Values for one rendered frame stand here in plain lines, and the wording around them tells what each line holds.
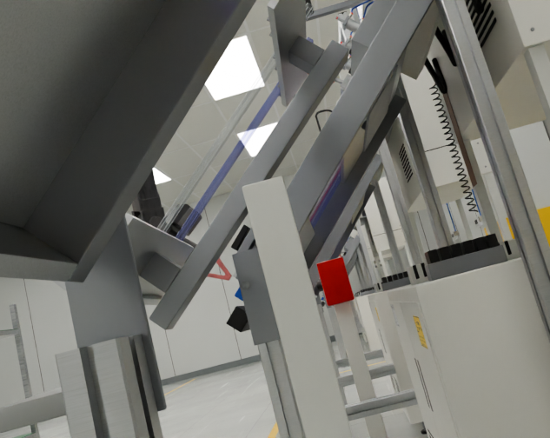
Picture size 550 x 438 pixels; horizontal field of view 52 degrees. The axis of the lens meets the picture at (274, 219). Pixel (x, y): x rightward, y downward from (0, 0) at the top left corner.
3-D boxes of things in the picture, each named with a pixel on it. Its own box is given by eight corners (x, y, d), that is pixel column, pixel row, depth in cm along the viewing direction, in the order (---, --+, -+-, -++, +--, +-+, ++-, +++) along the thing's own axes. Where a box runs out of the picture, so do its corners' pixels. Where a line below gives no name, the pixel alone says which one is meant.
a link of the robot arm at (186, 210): (133, 223, 143) (146, 224, 136) (160, 189, 147) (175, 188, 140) (167, 252, 148) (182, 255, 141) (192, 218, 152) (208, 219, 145)
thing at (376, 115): (361, 125, 112) (338, 113, 112) (354, 189, 176) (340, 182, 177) (441, -16, 114) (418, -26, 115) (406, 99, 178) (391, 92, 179)
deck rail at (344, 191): (294, 296, 174) (276, 286, 175) (294, 296, 176) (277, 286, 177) (407, 99, 178) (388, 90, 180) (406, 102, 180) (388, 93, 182)
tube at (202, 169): (123, 289, 81) (117, 286, 81) (127, 290, 82) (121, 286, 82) (313, 5, 86) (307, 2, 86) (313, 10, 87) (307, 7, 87)
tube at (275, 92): (146, 292, 92) (139, 287, 92) (149, 292, 93) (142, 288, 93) (313, 39, 96) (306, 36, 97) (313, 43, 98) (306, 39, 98)
